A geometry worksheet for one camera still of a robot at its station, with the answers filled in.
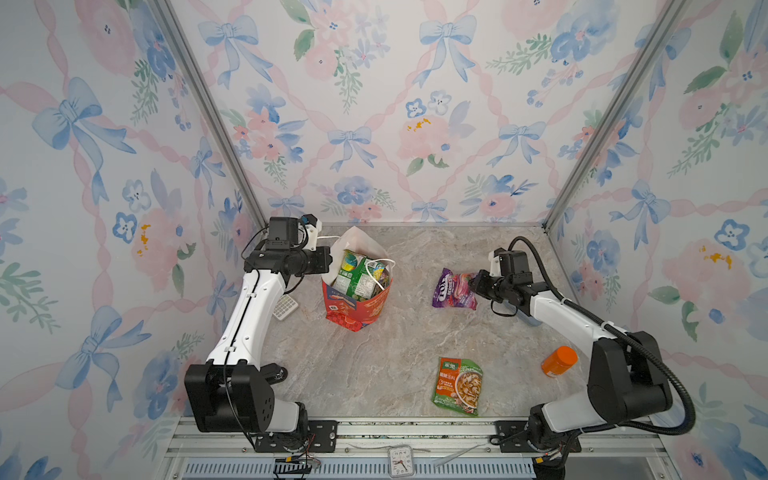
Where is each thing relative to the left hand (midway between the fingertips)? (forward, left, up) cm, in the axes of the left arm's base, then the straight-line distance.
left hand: (331, 255), depth 81 cm
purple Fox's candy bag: (0, -36, -17) cm, 40 cm away
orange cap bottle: (-23, -60, -14) cm, 65 cm away
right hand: (+1, -40, -13) cm, 42 cm away
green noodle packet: (-27, -35, -23) cm, 50 cm away
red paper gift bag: (-8, -2, -15) cm, 17 cm away
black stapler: (-25, +15, -19) cm, 35 cm away
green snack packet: (-5, -8, -4) cm, 10 cm away
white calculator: (-4, +18, -22) cm, 28 cm away
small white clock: (-44, -19, -21) cm, 53 cm away
